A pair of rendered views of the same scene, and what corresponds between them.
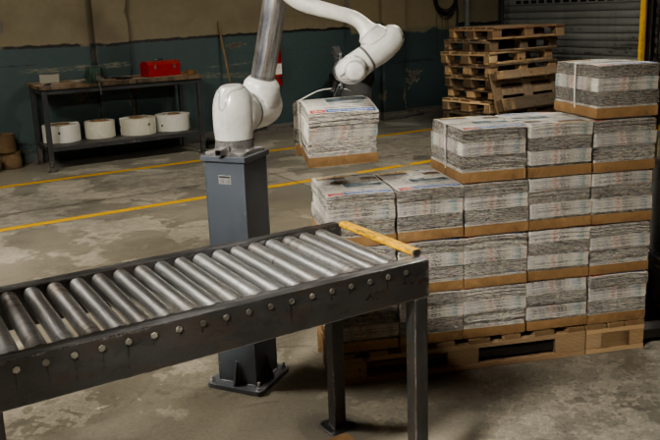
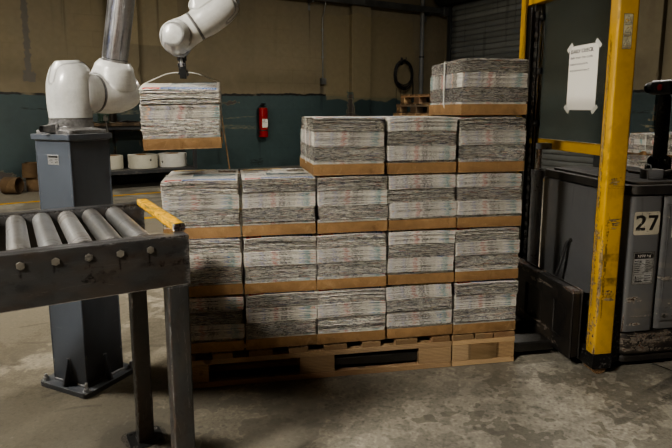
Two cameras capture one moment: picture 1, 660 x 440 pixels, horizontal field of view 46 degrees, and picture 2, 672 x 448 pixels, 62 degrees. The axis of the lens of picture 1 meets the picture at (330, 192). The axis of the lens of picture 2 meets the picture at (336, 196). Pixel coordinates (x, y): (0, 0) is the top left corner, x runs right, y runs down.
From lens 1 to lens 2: 125 cm
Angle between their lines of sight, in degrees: 4
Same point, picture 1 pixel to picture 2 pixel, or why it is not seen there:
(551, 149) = (412, 145)
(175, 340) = not seen: outside the picture
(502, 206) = (359, 203)
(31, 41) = not seen: hidden behind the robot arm
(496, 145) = (352, 137)
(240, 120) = (69, 95)
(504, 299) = (361, 303)
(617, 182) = (484, 184)
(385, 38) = (212, 3)
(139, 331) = not seen: outside the picture
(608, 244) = (475, 249)
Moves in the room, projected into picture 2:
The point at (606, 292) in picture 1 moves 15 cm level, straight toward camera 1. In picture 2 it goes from (473, 300) to (468, 312)
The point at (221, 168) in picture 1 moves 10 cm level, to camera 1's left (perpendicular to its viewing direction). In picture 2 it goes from (50, 147) to (23, 147)
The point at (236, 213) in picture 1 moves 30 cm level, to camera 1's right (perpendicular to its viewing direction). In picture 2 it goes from (64, 196) to (144, 196)
